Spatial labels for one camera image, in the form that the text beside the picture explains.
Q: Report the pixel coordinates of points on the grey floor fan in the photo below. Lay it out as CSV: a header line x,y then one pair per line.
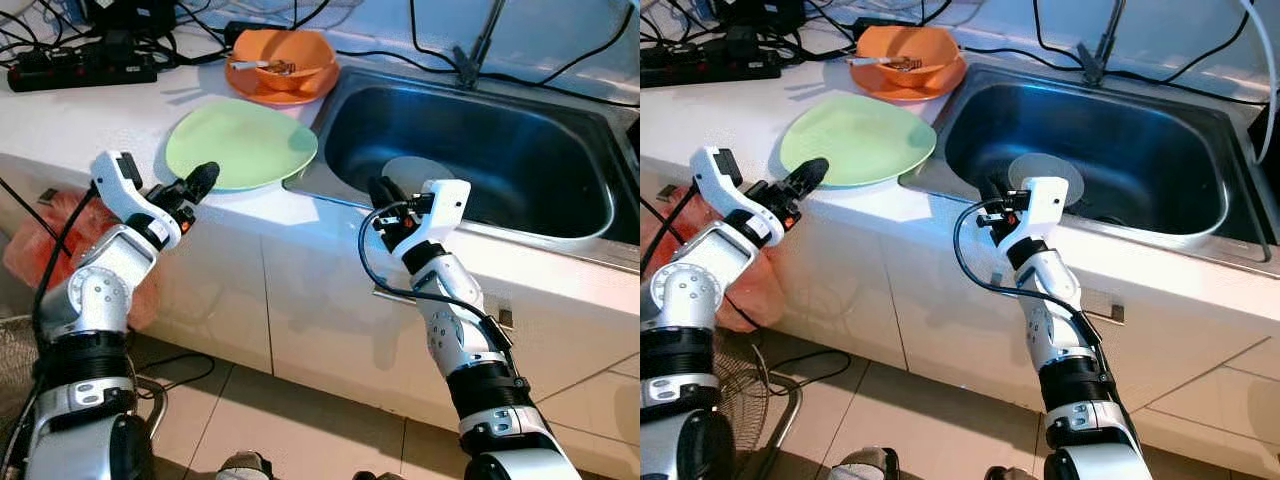
x,y
15,350
760,400

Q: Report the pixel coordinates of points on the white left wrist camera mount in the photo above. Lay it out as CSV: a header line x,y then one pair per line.
x,y
715,180
120,185

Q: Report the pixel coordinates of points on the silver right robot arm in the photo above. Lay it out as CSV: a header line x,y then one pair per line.
x,y
450,320
1060,320

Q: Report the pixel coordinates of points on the orange bowl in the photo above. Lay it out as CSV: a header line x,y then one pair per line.
x,y
310,55
935,50

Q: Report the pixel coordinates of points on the steel sink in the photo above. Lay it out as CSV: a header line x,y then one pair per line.
x,y
520,150
1140,140

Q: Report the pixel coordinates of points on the thin metal faucet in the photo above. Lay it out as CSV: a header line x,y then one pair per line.
x,y
1092,58
470,60

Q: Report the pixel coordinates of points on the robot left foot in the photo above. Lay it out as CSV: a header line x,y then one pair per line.
x,y
868,465
245,467

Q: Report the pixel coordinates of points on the black power strip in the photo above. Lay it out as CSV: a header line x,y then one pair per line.
x,y
80,72
710,65

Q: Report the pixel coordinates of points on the white bowl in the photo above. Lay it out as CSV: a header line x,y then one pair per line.
x,y
415,172
1045,170

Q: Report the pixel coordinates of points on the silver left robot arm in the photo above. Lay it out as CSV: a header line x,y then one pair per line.
x,y
100,290
690,300

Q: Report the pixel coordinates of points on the white kitchen cabinet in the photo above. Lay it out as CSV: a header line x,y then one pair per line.
x,y
900,300
300,300

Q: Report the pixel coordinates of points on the green plate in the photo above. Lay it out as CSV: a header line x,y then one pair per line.
x,y
245,140
860,135

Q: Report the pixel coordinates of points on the metal spoon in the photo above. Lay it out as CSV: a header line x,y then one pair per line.
x,y
245,65
865,62

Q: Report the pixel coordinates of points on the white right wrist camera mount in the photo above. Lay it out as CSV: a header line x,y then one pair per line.
x,y
1045,205
445,205

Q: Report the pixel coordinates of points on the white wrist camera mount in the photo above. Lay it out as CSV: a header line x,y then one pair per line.
x,y
445,205
120,185
1045,205
715,180

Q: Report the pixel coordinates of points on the red plastic bag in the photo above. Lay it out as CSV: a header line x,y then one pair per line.
x,y
755,290
30,260

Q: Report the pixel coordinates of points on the black appliance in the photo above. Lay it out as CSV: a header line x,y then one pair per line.
x,y
1268,130

